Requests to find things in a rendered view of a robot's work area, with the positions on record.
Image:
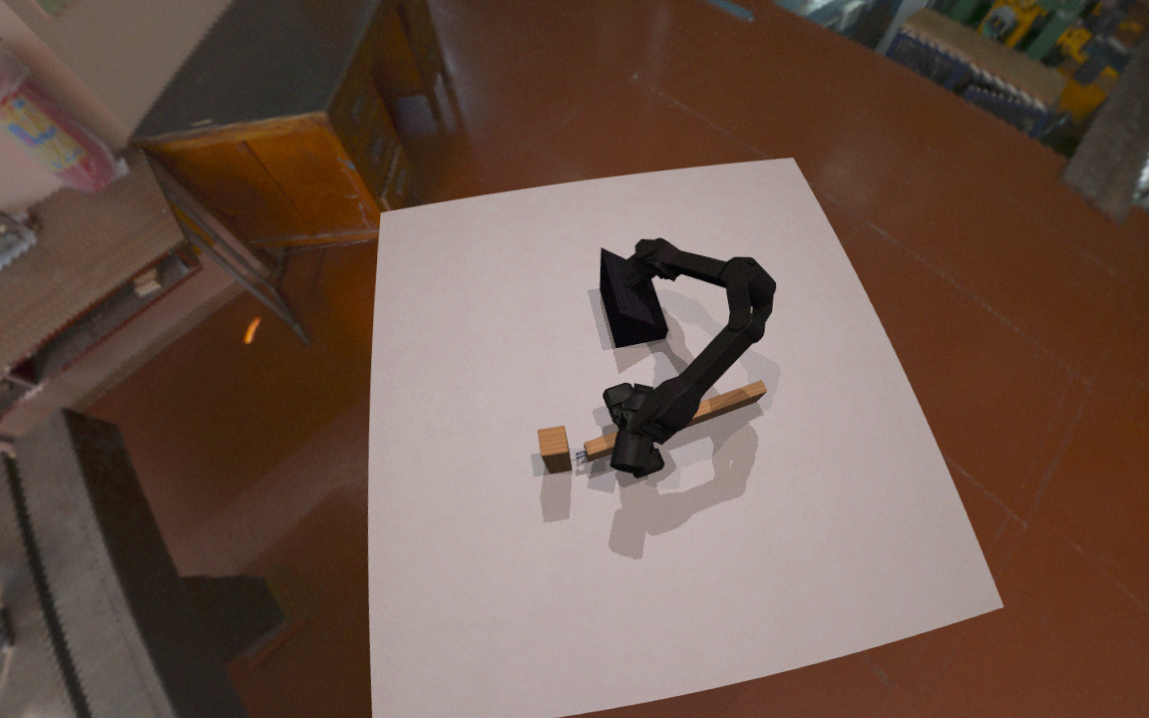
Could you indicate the dark brown wooden post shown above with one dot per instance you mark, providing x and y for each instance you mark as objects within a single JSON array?
[{"x": 555, "y": 450}]

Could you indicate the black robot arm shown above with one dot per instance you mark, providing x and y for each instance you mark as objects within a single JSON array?
[{"x": 671, "y": 406}]

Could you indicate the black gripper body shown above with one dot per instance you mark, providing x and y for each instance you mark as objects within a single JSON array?
[{"x": 614, "y": 398}]

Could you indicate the brown wooden board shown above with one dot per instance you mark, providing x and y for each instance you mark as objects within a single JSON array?
[{"x": 707, "y": 409}]

